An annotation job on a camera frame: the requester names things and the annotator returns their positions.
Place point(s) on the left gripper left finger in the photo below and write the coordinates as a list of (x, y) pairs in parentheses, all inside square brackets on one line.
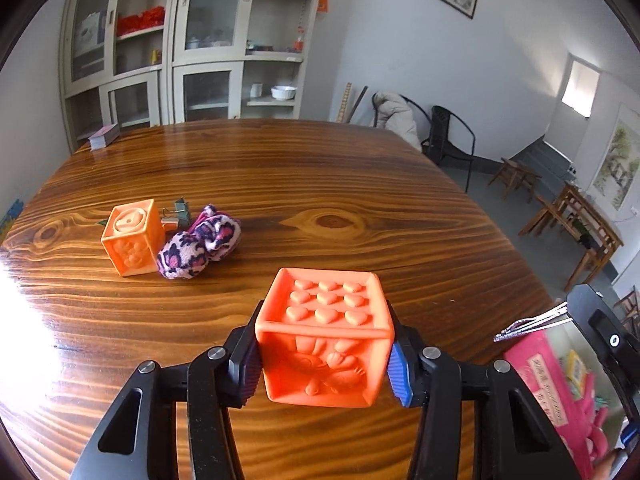
[(137, 436)]

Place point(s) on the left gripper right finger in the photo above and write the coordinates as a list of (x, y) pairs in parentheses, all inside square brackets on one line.
[(513, 436)]

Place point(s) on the orange cube heart studs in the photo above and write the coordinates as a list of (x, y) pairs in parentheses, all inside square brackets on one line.
[(325, 338)]

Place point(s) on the yellow green medicine box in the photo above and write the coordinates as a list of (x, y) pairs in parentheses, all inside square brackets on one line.
[(575, 373)]

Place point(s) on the pink knotted foam tube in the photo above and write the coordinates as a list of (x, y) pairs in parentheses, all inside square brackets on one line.
[(591, 420)]

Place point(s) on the person right hand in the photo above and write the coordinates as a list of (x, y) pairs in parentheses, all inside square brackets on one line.
[(603, 469)]

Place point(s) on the pink metal tin box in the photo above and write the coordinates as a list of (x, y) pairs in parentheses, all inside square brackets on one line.
[(538, 359)]

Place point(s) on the wooden table with benches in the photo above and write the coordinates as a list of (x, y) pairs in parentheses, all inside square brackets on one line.
[(585, 224)]

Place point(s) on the hanging scroll painting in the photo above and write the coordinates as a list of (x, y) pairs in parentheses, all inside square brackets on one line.
[(621, 160)]

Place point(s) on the wooden stool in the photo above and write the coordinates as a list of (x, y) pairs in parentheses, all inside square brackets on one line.
[(515, 175)]

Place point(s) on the orange cube spiral top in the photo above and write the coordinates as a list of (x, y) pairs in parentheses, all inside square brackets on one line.
[(132, 238)]

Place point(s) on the leopard print fabric pouch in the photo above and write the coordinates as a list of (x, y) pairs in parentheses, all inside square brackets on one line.
[(210, 238)]

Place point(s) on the black metal chair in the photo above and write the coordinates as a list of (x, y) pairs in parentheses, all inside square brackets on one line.
[(438, 146)]

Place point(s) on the small card box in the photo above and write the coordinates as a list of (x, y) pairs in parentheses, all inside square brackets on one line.
[(104, 137)]

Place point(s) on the white padded jacket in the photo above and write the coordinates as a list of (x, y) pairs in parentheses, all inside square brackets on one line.
[(392, 112)]

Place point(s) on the wooden ruler stick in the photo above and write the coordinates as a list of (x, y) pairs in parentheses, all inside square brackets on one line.
[(341, 113)]

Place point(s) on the white bowl on shelf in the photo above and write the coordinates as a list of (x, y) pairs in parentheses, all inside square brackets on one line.
[(282, 92)]

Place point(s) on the grey glass door cabinet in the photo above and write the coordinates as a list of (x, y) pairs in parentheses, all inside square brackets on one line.
[(211, 59)]

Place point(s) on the red items on shelf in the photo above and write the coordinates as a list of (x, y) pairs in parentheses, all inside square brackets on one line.
[(134, 23)]

